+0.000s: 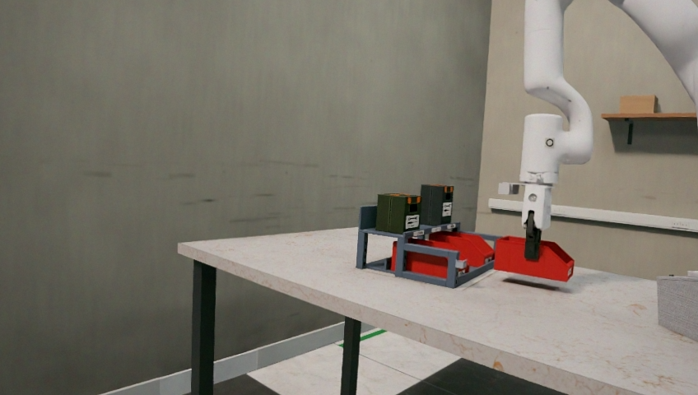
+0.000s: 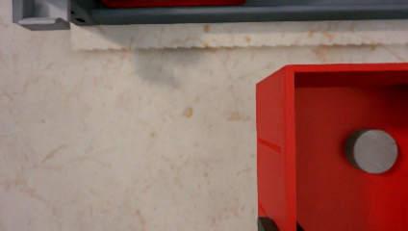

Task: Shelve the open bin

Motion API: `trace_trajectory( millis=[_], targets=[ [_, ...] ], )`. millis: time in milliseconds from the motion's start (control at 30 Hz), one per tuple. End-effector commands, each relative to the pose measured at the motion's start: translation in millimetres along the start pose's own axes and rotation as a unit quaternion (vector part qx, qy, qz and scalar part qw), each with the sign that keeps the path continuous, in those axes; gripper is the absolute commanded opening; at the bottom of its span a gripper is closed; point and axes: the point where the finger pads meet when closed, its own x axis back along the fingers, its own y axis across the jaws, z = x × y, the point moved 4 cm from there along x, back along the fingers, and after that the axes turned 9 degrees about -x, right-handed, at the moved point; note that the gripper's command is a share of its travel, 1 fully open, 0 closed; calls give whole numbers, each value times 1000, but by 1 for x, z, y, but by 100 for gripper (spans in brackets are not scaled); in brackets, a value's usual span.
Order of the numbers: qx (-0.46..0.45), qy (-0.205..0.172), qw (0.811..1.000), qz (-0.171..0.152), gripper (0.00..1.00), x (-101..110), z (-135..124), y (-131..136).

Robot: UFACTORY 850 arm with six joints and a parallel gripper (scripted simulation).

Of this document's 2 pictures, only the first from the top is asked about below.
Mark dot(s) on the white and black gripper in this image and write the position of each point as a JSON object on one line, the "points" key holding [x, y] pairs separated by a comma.
{"points": [[537, 212]]}

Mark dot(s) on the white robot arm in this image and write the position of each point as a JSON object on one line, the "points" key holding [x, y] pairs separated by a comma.
{"points": [[672, 25]]}

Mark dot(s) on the red bin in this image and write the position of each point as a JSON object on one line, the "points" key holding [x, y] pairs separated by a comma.
{"points": [[510, 258], [468, 245], [425, 263]]}

